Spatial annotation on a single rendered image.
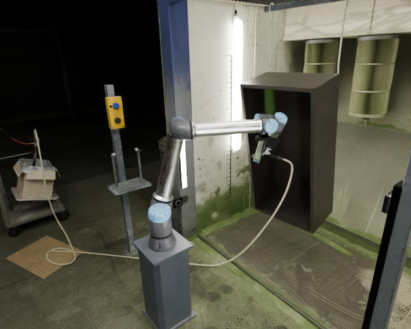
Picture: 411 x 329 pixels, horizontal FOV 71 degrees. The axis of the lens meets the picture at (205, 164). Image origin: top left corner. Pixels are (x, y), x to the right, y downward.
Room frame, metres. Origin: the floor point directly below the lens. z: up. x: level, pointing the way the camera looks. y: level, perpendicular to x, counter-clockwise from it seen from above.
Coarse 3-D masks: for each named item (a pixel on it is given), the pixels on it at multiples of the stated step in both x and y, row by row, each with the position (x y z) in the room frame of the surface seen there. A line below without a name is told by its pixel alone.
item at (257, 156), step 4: (264, 140) 2.18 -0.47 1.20; (260, 144) 2.12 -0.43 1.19; (264, 144) 2.16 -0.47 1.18; (256, 148) 2.12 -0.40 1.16; (260, 148) 2.08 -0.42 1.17; (256, 152) 2.04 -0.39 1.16; (260, 152) 2.05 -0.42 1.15; (272, 152) 2.08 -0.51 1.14; (252, 156) 2.02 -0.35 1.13; (256, 156) 2.00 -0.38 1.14; (260, 156) 2.01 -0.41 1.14; (268, 156) 2.07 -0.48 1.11; (272, 156) 2.06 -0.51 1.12; (276, 156) 2.05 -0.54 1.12; (280, 156) 2.06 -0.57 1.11
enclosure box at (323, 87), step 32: (256, 96) 2.41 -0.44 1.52; (288, 96) 2.37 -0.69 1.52; (320, 96) 1.88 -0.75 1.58; (288, 128) 2.42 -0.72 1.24; (320, 128) 1.92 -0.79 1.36; (320, 160) 1.97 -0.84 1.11; (256, 192) 2.45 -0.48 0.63; (288, 192) 2.53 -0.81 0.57; (320, 192) 2.02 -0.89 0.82; (320, 224) 2.07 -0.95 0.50
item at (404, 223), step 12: (408, 168) 0.82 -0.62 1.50; (408, 180) 0.81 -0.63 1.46; (408, 192) 0.81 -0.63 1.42; (408, 204) 0.80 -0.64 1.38; (396, 216) 0.82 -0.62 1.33; (408, 216) 0.79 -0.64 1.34; (396, 228) 0.81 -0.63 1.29; (408, 228) 0.79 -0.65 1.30; (396, 240) 0.81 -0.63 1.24; (408, 240) 0.79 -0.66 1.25; (396, 252) 0.80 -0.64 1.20; (384, 264) 0.82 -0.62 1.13; (396, 264) 0.79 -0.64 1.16; (384, 276) 0.81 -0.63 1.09; (396, 276) 0.79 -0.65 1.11; (384, 288) 0.81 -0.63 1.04; (396, 288) 0.80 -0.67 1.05; (384, 300) 0.80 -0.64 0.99; (384, 312) 0.79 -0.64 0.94; (372, 324) 0.81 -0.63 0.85; (384, 324) 0.79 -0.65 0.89
